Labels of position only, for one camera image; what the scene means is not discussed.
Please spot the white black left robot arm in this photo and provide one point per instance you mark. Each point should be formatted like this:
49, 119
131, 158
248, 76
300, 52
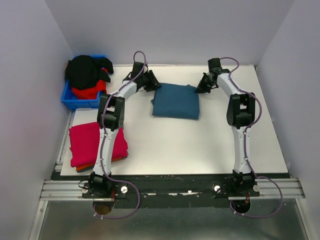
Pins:
110, 118

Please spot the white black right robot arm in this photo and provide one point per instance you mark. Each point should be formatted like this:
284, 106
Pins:
240, 115

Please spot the blue plastic bin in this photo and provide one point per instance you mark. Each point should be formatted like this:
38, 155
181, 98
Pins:
72, 102

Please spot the black crumpled garment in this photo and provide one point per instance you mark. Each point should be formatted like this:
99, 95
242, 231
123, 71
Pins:
82, 61

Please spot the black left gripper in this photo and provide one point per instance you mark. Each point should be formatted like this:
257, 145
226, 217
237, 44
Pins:
153, 82

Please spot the folded orange t shirt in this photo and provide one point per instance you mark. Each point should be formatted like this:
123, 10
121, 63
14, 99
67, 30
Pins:
85, 167

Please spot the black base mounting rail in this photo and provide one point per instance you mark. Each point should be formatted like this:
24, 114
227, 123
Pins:
168, 191

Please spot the red crumpled garment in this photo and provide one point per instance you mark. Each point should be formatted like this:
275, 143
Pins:
87, 90

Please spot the folded magenta t shirt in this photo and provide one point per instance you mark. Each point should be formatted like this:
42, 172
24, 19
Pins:
84, 143

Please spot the aluminium frame rail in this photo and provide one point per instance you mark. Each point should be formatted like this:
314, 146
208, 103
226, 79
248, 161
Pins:
62, 190

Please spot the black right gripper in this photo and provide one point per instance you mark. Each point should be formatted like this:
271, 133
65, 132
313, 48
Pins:
200, 88

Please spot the teal blue t shirt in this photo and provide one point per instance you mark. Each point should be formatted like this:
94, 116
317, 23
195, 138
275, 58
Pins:
176, 101

